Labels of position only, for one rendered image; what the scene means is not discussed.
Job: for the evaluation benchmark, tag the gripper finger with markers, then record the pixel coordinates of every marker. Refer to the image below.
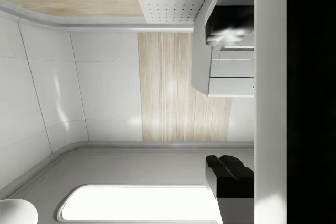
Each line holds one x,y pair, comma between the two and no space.
233,182
231,19

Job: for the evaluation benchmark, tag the white cabinet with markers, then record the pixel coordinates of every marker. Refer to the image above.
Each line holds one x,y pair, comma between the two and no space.
228,69

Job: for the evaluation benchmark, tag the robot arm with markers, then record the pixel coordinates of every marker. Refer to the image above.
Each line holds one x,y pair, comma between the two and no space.
15,212

